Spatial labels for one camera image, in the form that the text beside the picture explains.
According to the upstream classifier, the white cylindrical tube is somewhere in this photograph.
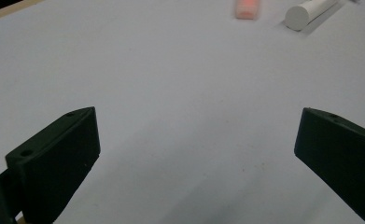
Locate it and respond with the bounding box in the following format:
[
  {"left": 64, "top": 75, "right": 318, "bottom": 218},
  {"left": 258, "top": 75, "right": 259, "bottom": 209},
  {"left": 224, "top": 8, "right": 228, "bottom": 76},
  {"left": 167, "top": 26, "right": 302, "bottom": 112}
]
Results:
[{"left": 284, "top": 0, "right": 341, "bottom": 32}]

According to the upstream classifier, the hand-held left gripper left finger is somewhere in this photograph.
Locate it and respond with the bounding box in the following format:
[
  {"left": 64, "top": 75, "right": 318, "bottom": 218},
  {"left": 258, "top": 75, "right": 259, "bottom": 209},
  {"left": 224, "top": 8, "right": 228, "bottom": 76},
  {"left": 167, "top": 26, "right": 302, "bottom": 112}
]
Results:
[{"left": 5, "top": 106, "right": 102, "bottom": 224}]

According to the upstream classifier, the white table cover sheet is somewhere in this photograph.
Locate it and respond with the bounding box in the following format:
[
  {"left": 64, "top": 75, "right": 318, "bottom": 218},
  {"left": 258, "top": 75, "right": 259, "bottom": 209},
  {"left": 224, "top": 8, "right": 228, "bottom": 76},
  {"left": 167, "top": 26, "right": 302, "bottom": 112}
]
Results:
[{"left": 0, "top": 0, "right": 365, "bottom": 224}]

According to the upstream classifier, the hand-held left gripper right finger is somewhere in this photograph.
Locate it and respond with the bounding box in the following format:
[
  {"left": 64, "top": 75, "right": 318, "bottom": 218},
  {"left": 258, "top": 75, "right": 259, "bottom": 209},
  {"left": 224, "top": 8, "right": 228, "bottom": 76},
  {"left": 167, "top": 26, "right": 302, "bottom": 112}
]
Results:
[{"left": 294, "top": 107, "right": 365, "bottom": 224}]

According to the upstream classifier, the orange highlighter pen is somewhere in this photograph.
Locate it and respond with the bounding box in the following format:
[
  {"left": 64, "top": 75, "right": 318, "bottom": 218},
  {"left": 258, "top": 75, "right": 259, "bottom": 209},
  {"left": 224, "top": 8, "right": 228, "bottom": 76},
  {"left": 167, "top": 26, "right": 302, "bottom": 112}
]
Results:
[{"left": 234, "top": 0, "right": 262, "bottom": 21}]

